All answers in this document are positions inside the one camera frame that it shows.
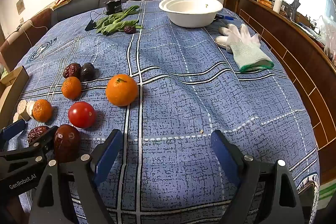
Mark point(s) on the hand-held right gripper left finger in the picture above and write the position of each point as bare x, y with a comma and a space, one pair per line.
109, 153

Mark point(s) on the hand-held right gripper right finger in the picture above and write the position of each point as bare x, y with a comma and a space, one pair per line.
223, 153

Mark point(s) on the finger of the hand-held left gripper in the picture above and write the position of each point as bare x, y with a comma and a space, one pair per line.
44, 138
13, 129

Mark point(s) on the wrinkled red date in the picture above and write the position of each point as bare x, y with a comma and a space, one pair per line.
35, 133
71, 70

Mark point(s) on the small tangerine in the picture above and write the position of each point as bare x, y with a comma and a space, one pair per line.
42, 110
71, 88

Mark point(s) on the white bowl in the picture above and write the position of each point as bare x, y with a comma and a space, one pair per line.
191, 15

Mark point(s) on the white round disc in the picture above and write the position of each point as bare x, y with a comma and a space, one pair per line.
30, 108
16, 117
22, 106

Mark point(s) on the smooth brown jujube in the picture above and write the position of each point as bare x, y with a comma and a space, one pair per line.
67, 142

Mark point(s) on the cardboard box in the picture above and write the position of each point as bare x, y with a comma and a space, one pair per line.
13, 90

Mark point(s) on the red tomato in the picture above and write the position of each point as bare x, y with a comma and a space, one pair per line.
82, 114

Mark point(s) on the large orange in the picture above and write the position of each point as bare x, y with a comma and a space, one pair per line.
122, 90

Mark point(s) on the dark purple round fruit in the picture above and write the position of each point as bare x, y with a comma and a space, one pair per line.
87, 71

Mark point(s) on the blue checked blanket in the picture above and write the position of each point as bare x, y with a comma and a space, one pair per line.
183, 82

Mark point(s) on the white knit glove green cuff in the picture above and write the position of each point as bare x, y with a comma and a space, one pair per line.
246, 50

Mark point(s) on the brown chair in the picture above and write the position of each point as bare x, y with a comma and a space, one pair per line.
39, 22

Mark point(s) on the wooden sideboard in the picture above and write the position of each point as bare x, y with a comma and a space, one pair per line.
288, 50

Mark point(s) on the small dark red date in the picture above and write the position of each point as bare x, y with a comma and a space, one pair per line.
129, 29

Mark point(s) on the green leafy vegetable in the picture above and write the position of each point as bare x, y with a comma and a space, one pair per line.
115, 22

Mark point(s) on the blue pen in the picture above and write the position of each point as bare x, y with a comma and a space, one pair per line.
225, 17

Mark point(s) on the black electronic device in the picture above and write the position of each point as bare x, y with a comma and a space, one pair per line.
113, 6

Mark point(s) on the white roll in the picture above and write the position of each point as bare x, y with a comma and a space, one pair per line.
277, 5

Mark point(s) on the black stand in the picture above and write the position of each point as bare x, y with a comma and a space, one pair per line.
294, 7

